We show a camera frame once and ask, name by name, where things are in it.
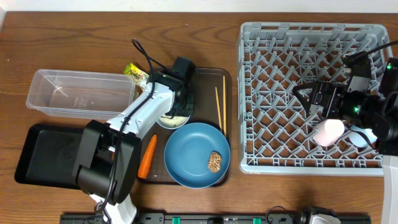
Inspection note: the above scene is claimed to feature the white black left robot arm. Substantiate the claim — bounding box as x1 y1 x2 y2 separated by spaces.
72 57 198 223

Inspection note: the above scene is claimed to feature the dark brown tray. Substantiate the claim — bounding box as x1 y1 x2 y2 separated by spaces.
142 68 232 187

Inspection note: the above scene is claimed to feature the yellow crumpled snack wrapper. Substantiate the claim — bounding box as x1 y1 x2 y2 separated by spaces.
123 63 149 90

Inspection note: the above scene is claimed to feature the black waste bin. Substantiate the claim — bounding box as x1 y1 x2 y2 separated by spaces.
14 123 109 192

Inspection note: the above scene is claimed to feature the black rail with green clips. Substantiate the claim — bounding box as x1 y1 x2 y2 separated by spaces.
60 205 373 224

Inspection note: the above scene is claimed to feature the clear plastic bin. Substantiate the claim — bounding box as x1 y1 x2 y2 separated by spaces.
26 69 137 120

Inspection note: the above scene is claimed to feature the wooden chopstick left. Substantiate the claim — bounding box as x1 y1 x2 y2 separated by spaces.
215 87 223 132

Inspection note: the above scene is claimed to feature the light blue rice bowl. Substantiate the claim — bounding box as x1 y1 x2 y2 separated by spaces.
157 115 190 129

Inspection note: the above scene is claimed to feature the grey dishwasher rack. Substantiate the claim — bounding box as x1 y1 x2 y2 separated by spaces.
237 22 392 177

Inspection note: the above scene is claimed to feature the orange carrot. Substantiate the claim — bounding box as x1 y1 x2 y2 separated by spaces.
137 134 157 179

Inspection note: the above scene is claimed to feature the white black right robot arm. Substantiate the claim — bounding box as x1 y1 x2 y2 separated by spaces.
293 54 397 223

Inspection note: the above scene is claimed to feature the brown food lump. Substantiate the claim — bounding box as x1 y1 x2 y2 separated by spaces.
208 151 222 173

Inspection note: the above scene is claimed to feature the light blue cup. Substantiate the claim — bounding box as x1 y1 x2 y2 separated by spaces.
348 125 377 147

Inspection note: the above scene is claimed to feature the large blue plate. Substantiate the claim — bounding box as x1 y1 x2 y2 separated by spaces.
164 123 231 189

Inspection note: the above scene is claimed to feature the pink cup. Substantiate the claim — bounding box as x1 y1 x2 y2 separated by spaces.
313 119 345 147

